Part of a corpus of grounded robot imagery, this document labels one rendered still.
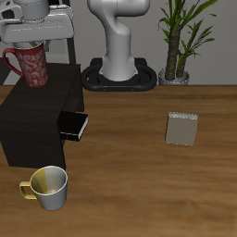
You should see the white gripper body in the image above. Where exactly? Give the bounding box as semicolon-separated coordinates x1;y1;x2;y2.
0;5;76;44

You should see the dark brown desk caddy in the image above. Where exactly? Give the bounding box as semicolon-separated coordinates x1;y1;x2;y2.
0;63;85;170

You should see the green pot plant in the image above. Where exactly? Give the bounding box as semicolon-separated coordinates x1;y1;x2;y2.
156;0;219;87

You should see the black book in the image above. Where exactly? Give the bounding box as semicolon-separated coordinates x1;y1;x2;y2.
58;111;90;143

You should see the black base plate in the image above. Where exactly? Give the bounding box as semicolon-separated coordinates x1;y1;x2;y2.
81;56;158;93

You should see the white and yellow mug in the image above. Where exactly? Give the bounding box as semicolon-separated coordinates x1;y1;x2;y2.
19;165;69;212

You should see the red patterned mug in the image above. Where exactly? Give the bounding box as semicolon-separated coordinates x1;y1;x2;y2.
2;41;50;88

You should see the grey book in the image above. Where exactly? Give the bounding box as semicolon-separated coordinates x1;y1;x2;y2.
164;111;200;147

